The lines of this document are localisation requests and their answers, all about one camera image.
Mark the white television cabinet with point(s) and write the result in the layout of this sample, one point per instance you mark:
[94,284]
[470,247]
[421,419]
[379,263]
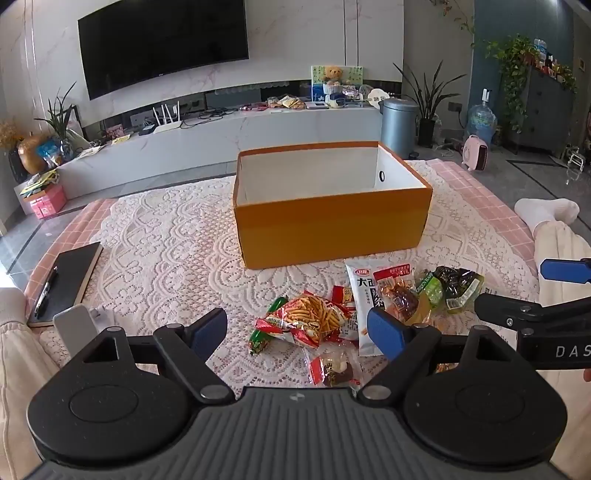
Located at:
[207,138]

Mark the pink space heater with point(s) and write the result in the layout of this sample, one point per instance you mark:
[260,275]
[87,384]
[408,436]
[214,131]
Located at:
[475,154]

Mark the brown meat packet red label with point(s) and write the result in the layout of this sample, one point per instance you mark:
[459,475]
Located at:
[399,295]

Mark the yellow snack packet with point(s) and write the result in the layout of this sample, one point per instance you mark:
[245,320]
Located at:
[420,316]

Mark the dark green snack packet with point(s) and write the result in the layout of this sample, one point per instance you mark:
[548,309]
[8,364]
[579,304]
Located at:
[459,284]

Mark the pink box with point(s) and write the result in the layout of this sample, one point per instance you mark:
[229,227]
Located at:
[46,201]

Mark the black pen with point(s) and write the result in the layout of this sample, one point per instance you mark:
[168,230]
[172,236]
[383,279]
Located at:
[45,293]

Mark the pink card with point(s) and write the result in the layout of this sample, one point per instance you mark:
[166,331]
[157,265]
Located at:
[117,133]

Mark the black notebook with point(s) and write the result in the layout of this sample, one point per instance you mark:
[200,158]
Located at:
[74,281]

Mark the grey blue trash can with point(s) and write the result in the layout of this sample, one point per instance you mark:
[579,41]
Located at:
[398,129]

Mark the person's leg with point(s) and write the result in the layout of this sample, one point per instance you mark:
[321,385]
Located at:
[558,249]
[18,369]

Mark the person's left leg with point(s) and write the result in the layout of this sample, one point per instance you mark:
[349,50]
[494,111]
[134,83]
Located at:
[18,369]

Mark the white step stool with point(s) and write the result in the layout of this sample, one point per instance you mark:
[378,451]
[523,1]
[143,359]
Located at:
[579,159]

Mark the white lace tablecloth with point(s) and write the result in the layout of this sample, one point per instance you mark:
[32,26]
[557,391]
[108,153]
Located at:
[161,240]

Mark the dark grey drawer cabinet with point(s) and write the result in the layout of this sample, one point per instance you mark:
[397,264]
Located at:
[540,110]

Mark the snack bags on cabinet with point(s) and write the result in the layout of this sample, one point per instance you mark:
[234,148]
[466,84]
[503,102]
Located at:
[288,102]

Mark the yellow green paper items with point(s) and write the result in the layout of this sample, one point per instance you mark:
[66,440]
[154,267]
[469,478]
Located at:
[39,182]

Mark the white round hand fan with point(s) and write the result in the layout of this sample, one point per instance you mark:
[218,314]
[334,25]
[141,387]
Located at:
[376,96]

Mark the green leafy plant in vase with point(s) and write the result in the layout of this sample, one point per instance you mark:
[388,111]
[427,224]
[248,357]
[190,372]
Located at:
[60,115]

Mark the white router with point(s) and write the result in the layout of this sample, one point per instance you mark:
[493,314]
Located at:
[167,121]

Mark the light green snack packet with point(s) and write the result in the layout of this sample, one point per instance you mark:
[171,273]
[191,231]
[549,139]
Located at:
[429,288]

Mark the golden gourd ornament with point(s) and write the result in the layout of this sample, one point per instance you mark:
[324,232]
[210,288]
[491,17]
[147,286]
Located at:
[30,154]

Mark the blue water jug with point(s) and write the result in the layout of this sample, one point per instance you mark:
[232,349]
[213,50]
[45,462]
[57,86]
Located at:
[481,120]

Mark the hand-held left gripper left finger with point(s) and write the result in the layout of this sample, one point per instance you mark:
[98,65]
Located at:
[207,333]

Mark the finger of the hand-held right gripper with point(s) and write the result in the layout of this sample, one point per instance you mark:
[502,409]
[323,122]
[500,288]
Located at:
[565,269]
[508,310]

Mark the black flat television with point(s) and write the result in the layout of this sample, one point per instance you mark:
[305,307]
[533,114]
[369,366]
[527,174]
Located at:
[161,41]

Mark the blue plastic bag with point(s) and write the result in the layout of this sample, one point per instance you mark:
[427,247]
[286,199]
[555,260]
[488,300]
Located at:
[50,152]

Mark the green red snack packet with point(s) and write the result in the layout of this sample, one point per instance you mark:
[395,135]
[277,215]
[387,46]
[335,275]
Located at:
[263,339]

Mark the red fries snack packet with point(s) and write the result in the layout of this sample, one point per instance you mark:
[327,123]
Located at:
[309,318]

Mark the person's right leg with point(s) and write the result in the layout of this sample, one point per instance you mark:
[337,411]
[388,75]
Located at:
[558,249]

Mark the white spicy strip packet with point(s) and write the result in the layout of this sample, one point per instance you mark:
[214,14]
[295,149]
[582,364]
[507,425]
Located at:
[364,300]

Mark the red brown snack packet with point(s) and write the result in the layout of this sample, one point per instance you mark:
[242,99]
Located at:
[330,369]

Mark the pink checkered blanket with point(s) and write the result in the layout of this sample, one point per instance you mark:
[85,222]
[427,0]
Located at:
[78,221]

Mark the orange cardboard box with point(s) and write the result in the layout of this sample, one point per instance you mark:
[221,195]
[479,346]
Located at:
[332,226]

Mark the hanging green vine plant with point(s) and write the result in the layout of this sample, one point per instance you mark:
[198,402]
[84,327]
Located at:
[512,64]

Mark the row of bottles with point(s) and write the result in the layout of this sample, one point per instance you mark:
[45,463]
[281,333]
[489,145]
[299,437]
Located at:
[554,62]

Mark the potted plant in black pot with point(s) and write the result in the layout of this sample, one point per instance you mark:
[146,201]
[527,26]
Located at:
[427,110]

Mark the small red snack packet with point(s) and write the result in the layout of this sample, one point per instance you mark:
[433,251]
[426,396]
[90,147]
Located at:
[342,295]

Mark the brown teddy bear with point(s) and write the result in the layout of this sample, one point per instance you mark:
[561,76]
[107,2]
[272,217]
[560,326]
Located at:
[333,74]

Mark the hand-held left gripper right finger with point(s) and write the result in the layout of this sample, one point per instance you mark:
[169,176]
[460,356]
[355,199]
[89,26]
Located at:
[385,334]

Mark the silver phone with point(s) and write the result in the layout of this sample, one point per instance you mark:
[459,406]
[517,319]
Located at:
[74,330]

